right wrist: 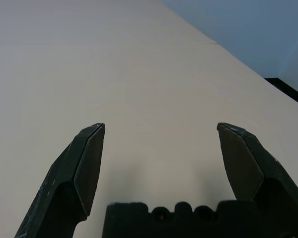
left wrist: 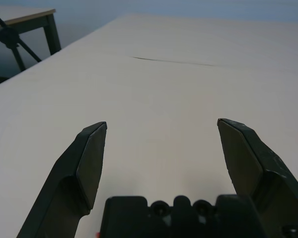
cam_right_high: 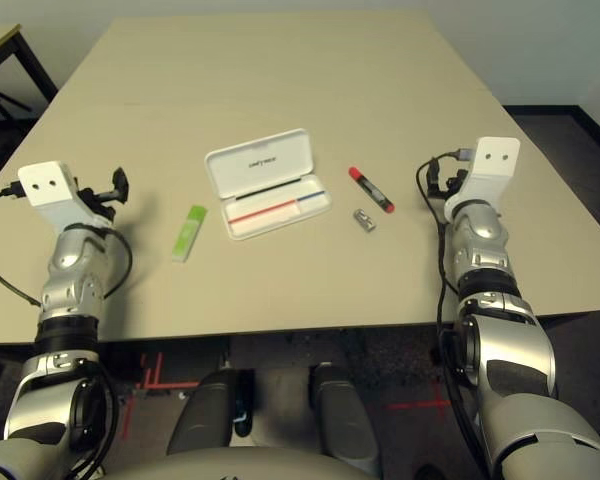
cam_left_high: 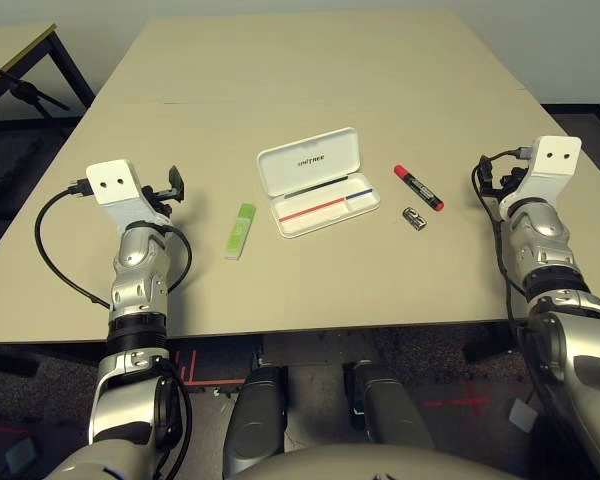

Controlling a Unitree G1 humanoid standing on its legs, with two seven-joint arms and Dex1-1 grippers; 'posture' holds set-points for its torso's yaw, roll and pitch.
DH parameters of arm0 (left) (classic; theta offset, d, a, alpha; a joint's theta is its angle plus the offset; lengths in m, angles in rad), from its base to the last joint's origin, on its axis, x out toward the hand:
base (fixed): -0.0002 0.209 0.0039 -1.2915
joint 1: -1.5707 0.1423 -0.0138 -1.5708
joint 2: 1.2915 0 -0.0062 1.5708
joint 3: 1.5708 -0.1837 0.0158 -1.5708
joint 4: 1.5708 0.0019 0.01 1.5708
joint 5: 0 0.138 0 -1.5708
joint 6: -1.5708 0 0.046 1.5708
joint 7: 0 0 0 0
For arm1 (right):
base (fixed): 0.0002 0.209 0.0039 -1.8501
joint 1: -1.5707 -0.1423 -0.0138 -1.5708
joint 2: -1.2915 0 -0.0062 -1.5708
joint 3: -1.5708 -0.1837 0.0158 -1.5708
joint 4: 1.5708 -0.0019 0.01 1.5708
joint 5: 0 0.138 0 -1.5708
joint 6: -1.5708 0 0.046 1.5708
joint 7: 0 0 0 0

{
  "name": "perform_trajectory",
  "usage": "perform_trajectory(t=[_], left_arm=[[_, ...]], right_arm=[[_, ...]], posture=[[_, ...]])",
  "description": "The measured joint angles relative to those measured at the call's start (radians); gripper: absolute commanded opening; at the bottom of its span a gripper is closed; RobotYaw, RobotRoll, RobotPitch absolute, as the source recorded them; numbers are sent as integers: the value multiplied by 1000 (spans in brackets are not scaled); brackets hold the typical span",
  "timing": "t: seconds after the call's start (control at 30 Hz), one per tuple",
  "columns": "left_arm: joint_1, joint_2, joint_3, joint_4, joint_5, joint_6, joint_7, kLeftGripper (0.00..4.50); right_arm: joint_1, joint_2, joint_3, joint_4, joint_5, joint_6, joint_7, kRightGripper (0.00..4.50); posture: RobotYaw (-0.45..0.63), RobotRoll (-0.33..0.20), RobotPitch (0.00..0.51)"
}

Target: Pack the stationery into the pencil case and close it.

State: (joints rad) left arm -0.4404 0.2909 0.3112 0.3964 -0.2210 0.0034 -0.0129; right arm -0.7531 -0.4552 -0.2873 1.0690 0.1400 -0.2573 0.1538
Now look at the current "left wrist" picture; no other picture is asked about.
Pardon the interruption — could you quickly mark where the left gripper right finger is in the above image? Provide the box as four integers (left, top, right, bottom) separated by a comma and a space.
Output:
217, 118, 298, 238

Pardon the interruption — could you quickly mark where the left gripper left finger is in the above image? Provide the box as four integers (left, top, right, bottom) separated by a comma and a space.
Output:
16, 121, 107, 238

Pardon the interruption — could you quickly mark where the black tripod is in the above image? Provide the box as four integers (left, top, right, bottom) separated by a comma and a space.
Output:
0, 8, 42, 72

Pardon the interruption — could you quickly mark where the side table with black legs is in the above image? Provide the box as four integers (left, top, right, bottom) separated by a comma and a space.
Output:
0, 4, 62, 72

